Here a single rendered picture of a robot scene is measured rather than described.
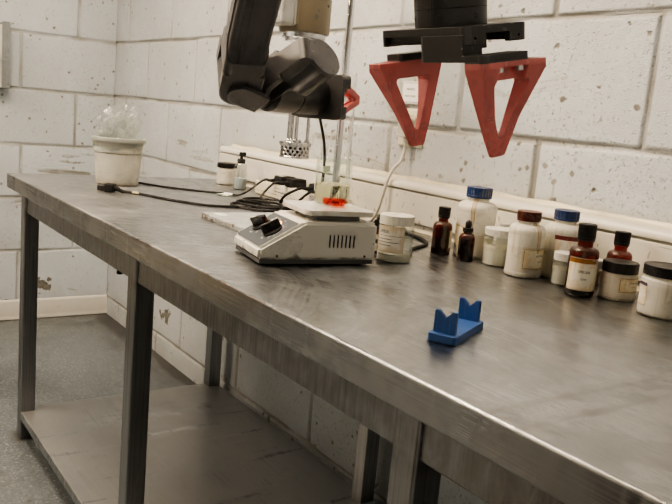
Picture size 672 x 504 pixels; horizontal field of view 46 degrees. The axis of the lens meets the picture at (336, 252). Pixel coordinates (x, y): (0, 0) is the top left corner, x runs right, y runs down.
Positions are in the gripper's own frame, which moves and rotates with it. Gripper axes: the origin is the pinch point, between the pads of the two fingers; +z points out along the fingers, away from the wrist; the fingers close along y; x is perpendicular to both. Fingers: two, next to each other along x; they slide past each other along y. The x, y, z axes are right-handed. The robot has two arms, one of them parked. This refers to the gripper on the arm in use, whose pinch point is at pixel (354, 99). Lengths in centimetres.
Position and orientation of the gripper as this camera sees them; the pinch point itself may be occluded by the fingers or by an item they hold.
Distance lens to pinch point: 128.8
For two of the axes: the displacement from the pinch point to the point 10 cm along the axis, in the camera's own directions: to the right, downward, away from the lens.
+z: 6.5, -0.8, 7.6
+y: -7.6, -1.7, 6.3
